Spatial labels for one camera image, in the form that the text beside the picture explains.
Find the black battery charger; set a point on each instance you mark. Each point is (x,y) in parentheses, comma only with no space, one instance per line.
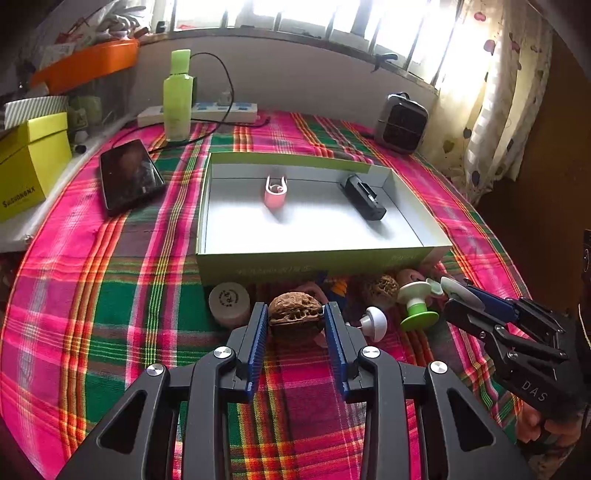
(362,196)

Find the black window clip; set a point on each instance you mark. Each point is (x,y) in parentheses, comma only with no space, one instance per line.
(385,60)

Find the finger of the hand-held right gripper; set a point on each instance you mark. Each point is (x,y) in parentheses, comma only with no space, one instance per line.
(480,323)
(496,307)

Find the blue and yellow small toy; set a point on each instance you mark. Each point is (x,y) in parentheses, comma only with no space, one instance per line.
(339,287)

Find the green cardboard box tray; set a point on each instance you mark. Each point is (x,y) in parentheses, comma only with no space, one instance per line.
(300,226)

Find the white power strip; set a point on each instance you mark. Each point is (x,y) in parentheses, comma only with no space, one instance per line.
(240,111)

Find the person's right hand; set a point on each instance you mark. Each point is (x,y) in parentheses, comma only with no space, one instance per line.
(531,429)

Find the green lotion bottle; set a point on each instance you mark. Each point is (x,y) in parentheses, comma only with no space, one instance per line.
(178,101)

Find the yellow cardboard box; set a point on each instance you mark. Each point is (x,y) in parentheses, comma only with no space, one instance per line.
(27,161)

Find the brown walnut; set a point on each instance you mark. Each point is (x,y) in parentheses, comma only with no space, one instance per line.
(295,314)
(381,290)

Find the pink plastic loop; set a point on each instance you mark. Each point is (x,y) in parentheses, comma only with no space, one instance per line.
(314,291)

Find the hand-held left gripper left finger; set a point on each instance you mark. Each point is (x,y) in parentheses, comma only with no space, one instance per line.
(259,341)

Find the striped white box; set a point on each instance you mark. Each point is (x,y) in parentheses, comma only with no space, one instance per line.
(34,110)

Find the orange plastic tray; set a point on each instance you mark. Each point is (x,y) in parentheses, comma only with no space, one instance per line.
(87,64)

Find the black smartphone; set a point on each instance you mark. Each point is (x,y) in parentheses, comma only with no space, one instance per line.
(131,177)

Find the pink plastic clip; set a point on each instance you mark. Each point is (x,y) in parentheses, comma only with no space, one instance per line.
(275,194)

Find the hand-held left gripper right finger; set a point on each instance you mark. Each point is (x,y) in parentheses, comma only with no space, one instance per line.
(333,341)

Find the small white round jar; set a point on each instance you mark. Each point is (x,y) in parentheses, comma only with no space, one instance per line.
(228,302)

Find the pink plaid tablecloth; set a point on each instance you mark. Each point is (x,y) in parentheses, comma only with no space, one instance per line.
(115,300)

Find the black plug charger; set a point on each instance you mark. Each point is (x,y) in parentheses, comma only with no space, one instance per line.
(195,90)

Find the small grey heater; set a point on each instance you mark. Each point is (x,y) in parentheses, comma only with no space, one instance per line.
(400,124)

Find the white mushroom knob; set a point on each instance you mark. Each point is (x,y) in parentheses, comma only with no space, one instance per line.
(375,323)

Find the white plug adapter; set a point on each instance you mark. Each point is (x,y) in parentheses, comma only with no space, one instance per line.
(226,98)

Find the green and white suction cup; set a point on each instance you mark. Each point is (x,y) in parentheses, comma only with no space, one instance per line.
(415,300)

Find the mint green plastic piece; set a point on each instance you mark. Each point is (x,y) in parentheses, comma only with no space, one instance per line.
(434,285)

